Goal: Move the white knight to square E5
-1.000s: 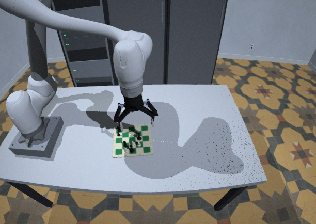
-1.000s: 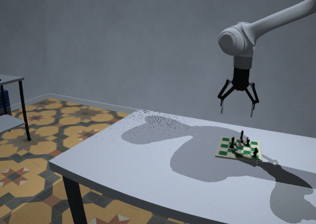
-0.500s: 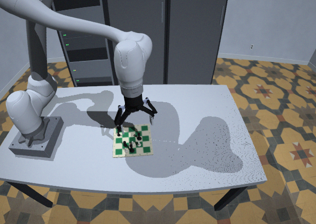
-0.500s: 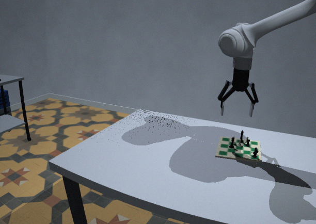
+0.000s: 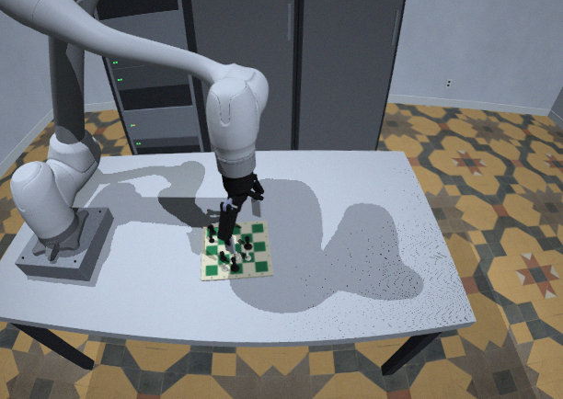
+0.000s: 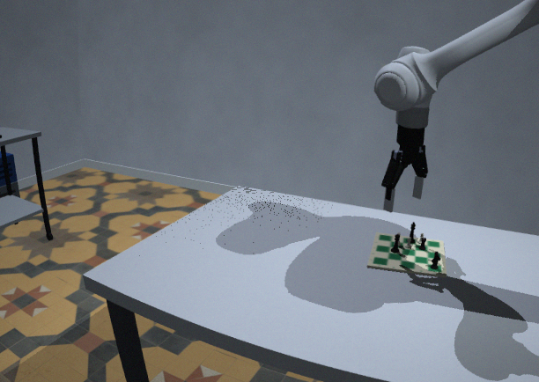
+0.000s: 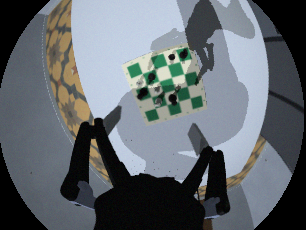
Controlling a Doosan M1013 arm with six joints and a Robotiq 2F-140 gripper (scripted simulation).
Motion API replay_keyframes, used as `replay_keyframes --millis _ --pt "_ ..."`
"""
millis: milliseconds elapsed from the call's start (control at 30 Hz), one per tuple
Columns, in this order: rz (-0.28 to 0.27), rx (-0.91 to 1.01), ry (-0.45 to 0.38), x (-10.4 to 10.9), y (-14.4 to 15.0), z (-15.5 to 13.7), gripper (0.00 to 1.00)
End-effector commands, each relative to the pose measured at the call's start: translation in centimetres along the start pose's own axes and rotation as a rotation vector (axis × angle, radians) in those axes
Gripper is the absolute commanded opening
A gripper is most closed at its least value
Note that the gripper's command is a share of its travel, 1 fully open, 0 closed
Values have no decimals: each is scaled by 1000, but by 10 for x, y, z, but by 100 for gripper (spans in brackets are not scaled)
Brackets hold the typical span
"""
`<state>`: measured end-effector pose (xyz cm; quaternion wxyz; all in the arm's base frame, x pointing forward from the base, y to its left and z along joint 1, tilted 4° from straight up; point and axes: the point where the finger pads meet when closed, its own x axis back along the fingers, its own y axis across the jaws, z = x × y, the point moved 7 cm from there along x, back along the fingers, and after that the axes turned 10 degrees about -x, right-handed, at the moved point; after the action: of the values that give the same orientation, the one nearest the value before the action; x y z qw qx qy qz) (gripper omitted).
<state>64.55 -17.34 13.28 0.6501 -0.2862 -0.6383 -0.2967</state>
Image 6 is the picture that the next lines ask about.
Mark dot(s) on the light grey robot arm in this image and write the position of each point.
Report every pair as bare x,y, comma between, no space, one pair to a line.
414,77

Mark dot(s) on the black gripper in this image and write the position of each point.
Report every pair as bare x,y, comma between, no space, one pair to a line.
409,141

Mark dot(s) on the green and white chessboard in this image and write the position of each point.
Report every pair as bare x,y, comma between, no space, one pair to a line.
409,260

